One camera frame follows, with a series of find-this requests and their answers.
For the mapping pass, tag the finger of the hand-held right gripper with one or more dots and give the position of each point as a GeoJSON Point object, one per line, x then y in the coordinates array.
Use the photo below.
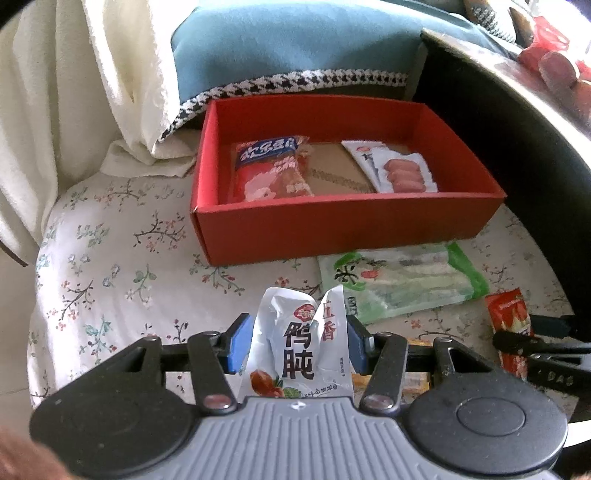
{"type": "Point", "coordinates": [512, 342]}
{"type": "Point", "coordinates": [554, 323]}

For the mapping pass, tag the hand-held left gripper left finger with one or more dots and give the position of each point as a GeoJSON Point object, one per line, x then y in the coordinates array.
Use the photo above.
{"type": "Point", "coordinates": [240, 341]}

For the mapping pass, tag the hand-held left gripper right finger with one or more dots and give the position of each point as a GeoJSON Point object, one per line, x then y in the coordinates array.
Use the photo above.
{"type": "Point", "coordinates": [358, 344]}

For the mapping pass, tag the red crown snack packet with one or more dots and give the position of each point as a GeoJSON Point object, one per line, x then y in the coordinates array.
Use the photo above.
{"type": "Point", "coordinates": [508, 309]}

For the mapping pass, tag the white snack packet black characters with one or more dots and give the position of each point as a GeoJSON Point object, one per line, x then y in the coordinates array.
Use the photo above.
{"type": "Point", "coordinates": [295, 350]}

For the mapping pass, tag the yellow orange snack packet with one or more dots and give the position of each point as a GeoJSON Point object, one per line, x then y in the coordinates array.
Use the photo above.
{"type": "Point", "coordinates": [415, 383]}

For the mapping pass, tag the green snack packet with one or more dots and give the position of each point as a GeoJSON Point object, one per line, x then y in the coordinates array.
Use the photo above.
{"type": "Point", "coordinates": [401, 281]}

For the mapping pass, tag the red cardboard box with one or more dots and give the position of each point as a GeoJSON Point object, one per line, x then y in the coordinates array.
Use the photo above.
{"type": "Point", "coordinates": [323, 230]}

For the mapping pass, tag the blue and red snack packet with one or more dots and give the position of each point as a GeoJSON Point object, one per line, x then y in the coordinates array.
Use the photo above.
{"type": "Point", "coordinates": [258, 175]}

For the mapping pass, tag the white sausage packet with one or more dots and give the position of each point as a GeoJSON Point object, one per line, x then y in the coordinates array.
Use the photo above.
{"type": "Point", "coordinates": [401, 173]}

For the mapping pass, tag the floral mat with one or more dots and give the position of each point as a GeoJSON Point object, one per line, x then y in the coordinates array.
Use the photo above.
{"type": "Point", "coordinates": [115, 277]}

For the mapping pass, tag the dark coffee table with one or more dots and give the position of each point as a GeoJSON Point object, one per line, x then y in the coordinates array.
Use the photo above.
{"type": "Point", "coordinates": [531, 161]}

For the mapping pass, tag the red apple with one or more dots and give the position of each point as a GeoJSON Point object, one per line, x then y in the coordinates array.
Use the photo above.
{"type": "Point", "coordinates": [582, 99]}
{"type": "Point", "coordinates": [558, 69]}

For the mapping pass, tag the red plastic bag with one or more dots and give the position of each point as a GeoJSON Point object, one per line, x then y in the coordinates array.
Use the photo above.
{"type": "Point", "coordinates": [545, 32]}

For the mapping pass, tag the white blanket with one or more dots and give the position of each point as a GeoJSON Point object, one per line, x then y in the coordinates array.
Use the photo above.
{"type": "Point", "coordinates": [69, 92]}

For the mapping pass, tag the blue houndstooth-trimmed blanket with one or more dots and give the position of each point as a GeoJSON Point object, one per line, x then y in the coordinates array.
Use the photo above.
{"type": "Point", "coordinates": [286, 41]}

